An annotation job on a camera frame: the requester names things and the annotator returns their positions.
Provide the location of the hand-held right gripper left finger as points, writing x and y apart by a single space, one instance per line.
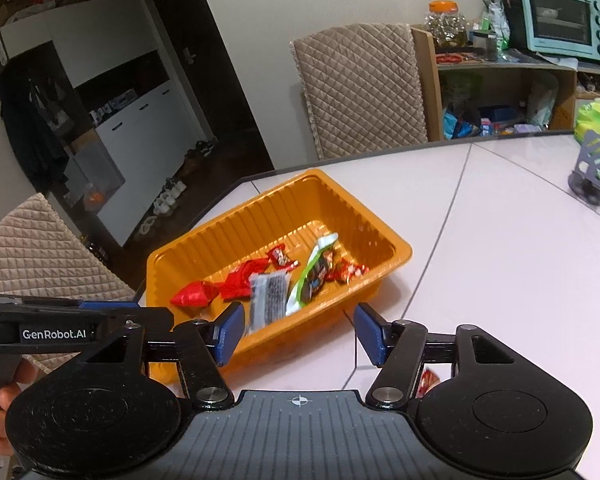
230 330

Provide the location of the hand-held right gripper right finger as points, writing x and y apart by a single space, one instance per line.
367 332

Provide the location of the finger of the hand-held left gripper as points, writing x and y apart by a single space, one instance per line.
130 316

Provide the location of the clear grey snack packet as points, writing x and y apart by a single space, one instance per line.
267 300

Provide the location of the large puffy red packet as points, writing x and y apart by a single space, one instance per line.
195 294

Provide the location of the red white patterned candy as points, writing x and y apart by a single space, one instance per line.
347 272

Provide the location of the orange plastic tray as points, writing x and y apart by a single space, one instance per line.
330 210

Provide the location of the person's left hand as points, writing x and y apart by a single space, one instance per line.
0 430

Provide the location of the flat red snack packet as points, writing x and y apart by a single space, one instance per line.
240 277

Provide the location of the small red candy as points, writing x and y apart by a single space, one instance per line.
427 381

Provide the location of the beige quilted chair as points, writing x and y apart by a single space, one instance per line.
360 90
40 255

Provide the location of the white green snack packet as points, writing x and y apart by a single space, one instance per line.
310 270

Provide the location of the row of shoes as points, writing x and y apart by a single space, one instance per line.
172 195

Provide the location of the clear plastic storage bin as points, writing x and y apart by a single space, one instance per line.
95 180

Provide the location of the white cabinet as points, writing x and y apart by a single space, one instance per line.
125 130

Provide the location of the dark hanging coat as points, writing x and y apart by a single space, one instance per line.
30 125

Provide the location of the dark blue box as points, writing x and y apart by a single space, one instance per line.
496 113

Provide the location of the wooden shelf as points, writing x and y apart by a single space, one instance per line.
425 85

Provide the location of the grey phone stand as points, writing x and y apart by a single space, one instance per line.
592 155

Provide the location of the white plastic bag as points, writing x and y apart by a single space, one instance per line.
542 102

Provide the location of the metal can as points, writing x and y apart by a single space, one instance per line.
484 47

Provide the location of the glass jar orange lid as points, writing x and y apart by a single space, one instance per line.
445 27

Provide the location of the green white snack bag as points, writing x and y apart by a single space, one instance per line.
495 15

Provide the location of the mint toaster oven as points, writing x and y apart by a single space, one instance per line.
560 15

